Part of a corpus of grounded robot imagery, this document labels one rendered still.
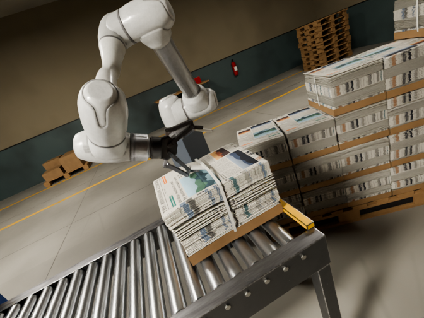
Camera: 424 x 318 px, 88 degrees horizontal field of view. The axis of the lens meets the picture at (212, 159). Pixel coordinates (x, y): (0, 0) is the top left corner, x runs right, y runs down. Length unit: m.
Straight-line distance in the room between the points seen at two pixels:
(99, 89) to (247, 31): 8.54
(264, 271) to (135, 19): 0.99
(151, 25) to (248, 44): 7.99
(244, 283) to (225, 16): 8.46
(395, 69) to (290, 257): 1.20
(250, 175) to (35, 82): 7.76
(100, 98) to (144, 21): 0.54
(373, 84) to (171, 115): 1.17
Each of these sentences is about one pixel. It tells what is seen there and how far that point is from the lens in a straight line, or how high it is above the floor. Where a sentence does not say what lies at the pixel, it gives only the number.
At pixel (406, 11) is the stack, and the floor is 1.21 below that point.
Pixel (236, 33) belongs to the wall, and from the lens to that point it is 8.80.
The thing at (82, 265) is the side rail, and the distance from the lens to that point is 1.21.
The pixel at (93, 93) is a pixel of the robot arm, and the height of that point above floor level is 1.40.
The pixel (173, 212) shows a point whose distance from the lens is 0.68.
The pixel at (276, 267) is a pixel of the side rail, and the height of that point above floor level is 0.80.
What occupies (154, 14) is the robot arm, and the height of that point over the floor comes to 1.60.
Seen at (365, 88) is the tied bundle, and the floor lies 0.94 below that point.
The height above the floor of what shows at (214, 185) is 1.03.
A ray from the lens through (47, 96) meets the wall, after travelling 8.12.
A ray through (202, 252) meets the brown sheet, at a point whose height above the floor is 0.83.
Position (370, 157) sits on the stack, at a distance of 1.70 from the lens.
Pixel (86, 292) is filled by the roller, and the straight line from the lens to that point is 1.06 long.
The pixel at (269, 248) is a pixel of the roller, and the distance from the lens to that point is 0.76.
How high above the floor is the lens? 1.37
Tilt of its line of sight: 22 degrees down
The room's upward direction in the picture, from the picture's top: 22 degrees counter-clockwise
